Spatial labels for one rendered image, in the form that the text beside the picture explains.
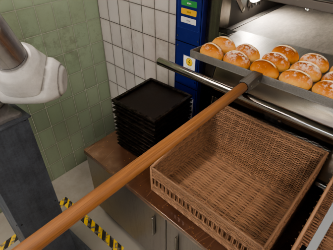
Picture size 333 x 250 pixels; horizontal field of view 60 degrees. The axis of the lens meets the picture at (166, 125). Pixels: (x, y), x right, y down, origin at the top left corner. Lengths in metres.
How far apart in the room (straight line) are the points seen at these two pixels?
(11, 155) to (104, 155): 0.50
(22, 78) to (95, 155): 0.73
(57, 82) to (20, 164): 0.43
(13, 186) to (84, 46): 1.02
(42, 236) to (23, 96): 0.59
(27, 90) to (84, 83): 1.10
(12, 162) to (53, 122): 0.83
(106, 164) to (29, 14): 0.89
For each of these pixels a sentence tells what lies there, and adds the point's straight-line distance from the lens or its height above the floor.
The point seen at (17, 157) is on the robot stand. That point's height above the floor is 0.84.
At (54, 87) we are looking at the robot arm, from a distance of 1.01.
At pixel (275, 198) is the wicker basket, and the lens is 1.42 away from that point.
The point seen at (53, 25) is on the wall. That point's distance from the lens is 1.85.
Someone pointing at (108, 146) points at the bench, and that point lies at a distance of 1.61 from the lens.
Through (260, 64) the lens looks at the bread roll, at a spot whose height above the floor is 1.23.
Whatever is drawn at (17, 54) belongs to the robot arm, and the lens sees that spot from 0.94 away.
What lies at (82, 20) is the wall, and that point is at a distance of 1.95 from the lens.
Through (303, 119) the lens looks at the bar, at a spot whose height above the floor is 1.17.
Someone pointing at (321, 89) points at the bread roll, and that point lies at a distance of 0.94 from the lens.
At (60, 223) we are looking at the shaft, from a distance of 0.55.
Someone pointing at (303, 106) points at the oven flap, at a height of 0.99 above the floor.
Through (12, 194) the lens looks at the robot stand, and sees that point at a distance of 1.37.
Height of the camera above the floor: 1.64
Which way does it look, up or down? 38 degrees down
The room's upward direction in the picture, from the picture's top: straight up
